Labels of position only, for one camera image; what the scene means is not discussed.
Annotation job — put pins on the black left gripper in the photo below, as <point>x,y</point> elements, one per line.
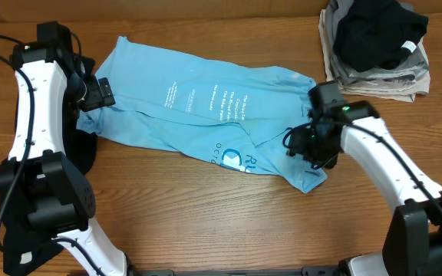
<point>100,95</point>

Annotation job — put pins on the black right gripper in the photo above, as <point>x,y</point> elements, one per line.
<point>299,144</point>

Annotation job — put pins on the light blue printed t-shirt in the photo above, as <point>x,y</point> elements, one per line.
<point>215,111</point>

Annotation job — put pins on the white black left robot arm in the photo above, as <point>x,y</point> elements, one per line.
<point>55,42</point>

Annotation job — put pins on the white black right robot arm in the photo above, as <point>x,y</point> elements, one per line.
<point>413,245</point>

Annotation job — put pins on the grey folded clothes stack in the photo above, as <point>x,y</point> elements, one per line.
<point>403,83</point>

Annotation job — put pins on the black folded garment on stack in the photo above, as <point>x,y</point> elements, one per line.
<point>378,33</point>

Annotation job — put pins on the brown cardboard backboard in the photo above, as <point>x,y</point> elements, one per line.
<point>106,10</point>

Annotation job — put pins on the black garment with white logo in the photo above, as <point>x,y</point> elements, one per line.
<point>45,200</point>

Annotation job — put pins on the black base rail with mounts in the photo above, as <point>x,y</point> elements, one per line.
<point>244,272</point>

